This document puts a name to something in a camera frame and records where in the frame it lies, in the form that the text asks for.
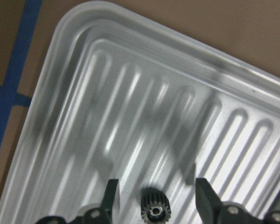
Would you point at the ribbed metal tray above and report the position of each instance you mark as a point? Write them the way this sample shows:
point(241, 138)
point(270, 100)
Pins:
point(123, 97)

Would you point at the black bearing gear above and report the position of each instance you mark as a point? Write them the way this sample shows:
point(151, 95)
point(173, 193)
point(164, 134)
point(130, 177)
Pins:
point(155, 206)

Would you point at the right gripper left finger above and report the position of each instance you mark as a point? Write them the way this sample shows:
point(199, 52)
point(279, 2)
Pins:
point(111, 201)

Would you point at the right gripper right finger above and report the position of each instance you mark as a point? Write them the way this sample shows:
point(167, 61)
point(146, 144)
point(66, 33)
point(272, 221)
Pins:
point(208, 204)

